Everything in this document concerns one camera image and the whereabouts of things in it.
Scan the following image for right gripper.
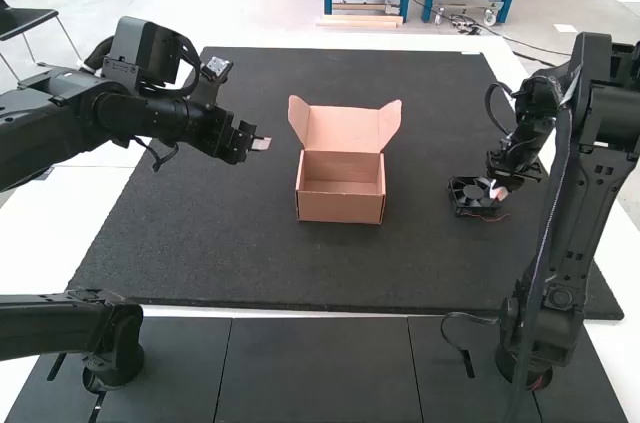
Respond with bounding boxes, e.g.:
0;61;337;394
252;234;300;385
483;135;546;202

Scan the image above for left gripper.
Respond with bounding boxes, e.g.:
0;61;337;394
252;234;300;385
199;105;274;167

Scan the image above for black square fan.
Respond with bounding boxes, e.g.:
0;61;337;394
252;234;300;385
446;174;512;222

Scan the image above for cardboard box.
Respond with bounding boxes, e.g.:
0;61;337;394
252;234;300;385
287;94;404;225

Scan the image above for black mat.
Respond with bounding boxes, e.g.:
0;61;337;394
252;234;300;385
66;46;626;322

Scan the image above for wooden planks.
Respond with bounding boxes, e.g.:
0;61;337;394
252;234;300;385
315;14;405;30

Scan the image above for dark base panel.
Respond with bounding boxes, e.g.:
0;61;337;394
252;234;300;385
407;315;629;423
4;315;234;423
213;315;424;423

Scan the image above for black folding chair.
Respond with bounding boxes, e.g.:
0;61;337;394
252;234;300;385
0;0;82;85

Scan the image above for black cable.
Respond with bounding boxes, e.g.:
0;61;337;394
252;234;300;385
133;136;180;173
449;12;571;65
485;82;517;138
440;311;502;359

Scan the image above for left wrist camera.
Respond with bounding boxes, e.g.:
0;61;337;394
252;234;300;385
197;55;235;105

